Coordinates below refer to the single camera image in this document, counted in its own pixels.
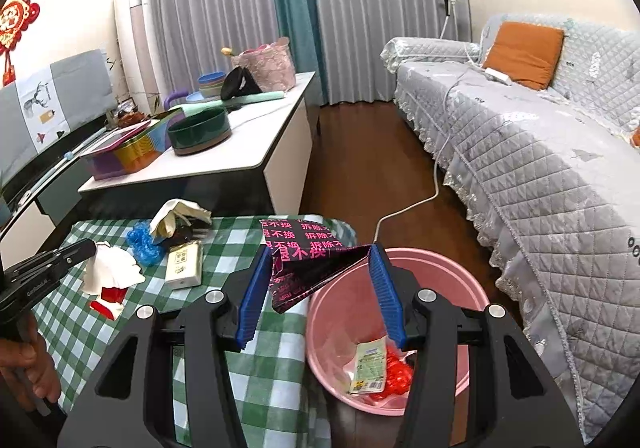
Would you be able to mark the covered television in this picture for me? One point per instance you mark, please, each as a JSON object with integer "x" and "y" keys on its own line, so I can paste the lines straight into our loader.
{"x": 46, "y": 106}

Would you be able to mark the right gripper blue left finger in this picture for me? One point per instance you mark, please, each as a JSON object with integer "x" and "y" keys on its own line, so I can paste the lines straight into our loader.
{"x": 253, "y": 297}

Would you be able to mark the dark green round tin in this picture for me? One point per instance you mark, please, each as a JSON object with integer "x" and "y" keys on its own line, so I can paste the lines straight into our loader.
{"x": 199, "y": 132}

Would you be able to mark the grey quilted sofa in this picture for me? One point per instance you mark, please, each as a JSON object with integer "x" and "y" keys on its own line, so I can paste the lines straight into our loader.
{"x": 551, "y": 184}

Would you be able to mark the orange cushion near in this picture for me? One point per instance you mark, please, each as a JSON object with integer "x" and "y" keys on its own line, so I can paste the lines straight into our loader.
{"x": 635, "y": 138}

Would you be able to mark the mint green flat case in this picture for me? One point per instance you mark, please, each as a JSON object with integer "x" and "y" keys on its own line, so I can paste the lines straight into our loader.
{"x": 196, "y": 102}

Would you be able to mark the white power strip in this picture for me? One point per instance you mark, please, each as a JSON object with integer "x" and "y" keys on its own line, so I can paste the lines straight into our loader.
{"x": 498, "y": 76}

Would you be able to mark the colourful storage box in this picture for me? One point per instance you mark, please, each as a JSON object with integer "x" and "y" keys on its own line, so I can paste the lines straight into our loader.
{"x": 130, "y": 150}

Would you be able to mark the white red wrapper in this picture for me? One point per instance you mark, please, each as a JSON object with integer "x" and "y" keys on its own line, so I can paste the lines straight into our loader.
{"x": 107, "y": 277}

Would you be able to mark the orange cushion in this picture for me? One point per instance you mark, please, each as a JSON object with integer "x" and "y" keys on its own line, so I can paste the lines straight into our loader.
{"x": 635, "y": 138}
{"x": 528, "y": 54}

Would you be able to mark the cream paper bag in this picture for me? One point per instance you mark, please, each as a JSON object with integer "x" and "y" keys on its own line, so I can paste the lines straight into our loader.
{"x": 172, "y": 214}

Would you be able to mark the black pink printed pouch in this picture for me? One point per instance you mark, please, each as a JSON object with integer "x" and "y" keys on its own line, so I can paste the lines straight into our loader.
{"x": 306, "y": 256}

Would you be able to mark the cream cardboard box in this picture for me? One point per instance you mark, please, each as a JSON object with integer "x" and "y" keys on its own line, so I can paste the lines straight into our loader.
{"x": 184, "y": 266}

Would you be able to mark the person left hand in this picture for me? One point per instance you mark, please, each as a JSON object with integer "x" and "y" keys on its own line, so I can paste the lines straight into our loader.
{"x": 27, "y": 368}

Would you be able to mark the white top coffee table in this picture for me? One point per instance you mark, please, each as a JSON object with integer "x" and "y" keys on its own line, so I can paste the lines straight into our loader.
{"x": 260, "y": 169}

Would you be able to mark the pink quilted basket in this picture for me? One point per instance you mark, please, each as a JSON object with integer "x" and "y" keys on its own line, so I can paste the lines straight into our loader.
{"x": 271, "y": 65}

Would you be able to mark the dark tv cabinet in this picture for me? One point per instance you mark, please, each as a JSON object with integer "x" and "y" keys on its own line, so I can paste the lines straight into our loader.
{"x": 46, "y": 204}

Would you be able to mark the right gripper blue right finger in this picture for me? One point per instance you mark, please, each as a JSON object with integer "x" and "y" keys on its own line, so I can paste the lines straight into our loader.
{"x": 389, "y": 302}

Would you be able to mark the green snack packet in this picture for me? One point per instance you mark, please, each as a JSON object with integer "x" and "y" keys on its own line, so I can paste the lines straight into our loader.
{"x": 369, "y": 374}

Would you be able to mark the brown figurine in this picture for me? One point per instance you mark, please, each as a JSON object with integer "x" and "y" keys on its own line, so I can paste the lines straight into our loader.
{"x": 127, "y": 119}

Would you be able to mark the orange cushion far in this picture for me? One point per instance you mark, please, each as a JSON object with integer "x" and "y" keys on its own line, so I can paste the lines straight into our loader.
{"x": 528, "y": 54}

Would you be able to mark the small photo frame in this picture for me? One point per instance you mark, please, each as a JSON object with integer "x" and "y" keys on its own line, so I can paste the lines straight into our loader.
{"x": 126, "y": 105}

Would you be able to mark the stacked coloured bowls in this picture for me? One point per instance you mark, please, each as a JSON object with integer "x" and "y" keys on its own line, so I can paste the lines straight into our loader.
{"x": 210, "y": 85}

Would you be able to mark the pink trash bucket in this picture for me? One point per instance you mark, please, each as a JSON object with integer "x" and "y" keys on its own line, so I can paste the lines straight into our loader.
{"x": 345, "y": 313}

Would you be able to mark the blue plastic bag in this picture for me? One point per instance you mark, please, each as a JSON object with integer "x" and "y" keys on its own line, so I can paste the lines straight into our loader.
{"x": 145, "y": 251}

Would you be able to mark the red plastic bag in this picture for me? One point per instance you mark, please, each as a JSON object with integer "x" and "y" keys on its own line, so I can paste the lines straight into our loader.
{"x": 399, "y": 377}

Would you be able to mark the red wall ornament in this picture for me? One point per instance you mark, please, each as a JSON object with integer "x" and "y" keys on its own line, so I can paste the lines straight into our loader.
{"x": 16, "y": 17}

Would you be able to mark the white floor air conditioner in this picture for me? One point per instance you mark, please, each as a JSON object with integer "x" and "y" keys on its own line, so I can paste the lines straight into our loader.
{"x": 140, "y": 54}

